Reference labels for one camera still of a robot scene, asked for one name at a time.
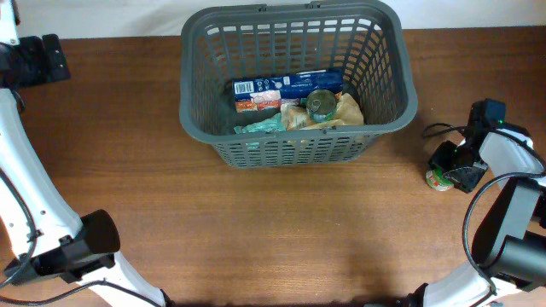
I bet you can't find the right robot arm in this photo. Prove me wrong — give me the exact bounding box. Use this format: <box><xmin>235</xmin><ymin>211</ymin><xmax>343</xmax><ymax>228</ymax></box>
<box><xmin>396</xmin><ymin>99</ymin><xmax>545</xmax><ymax>306</ymax></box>

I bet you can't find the green lidded jar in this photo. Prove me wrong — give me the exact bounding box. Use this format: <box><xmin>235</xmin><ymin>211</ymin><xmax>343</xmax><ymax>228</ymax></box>
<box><xmin>426</xmin><ymin>169</ymin><xmax>454</xmax><ymax>192</ymax></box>

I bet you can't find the tan paper pouch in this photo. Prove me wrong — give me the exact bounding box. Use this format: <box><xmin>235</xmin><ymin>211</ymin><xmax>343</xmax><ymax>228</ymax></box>
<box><xmin>281</xmin><ymin>92</ymin><xmax>364</xmax><ymax>130</ymax></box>

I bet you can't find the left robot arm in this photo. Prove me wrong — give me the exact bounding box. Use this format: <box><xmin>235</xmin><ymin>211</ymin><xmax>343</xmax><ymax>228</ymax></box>
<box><xmin>1</xmin><ymin>1</ymin><xmax>174</xmax><ymax>306</ymax></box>

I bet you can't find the left black cable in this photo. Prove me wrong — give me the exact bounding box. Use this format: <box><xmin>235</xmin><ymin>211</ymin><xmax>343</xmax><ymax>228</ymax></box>
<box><xmin>0</xmin><ymin>89</ymin><xmax>163</xmax><ymax>307</ymax></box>

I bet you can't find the right black cable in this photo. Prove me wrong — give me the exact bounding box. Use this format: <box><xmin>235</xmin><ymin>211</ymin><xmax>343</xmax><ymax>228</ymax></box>
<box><xmin>421</xmin><ymin>122</ymin><xmax>546</xmax><ymax>299</ymax></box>

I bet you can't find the mint green wipes packet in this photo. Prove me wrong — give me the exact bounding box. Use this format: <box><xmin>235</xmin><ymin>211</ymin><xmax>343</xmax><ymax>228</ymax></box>
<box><xmin>234</xmin><ymin>113</ymin><xmax>287</xmax><ymax>134</ymax></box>

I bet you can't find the blue cardboard box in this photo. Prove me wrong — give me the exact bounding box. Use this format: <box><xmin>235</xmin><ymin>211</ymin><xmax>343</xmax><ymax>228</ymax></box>
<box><xmin>232</xmin><ymin>70</ymin><xmax>343</xmax><ymax>113</ymax></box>

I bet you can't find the grey plastic basket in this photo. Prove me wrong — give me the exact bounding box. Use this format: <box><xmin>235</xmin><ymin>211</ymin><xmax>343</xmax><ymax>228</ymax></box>
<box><xmin>179</xmin><ymin>1</ymin><xmax>418</xmax><ymax>168</ymax></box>

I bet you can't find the silver tin can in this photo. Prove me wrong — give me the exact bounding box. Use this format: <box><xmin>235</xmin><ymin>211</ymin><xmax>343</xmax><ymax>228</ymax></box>
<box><xmin>305</xmin><ymin>90</ymin><xmax>337</xmax><ymax>123</ymax></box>

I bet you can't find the black cable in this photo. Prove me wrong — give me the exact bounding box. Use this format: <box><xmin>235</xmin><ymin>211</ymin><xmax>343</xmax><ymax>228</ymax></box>
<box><xmin>0</xmin><ymin>89</ymin><xmax>163</xmax><ymax>307</ymax></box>
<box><xmin>421</xmin><ymin>122</ymin><xmax>546</xmax><ymax>299</ymax></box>

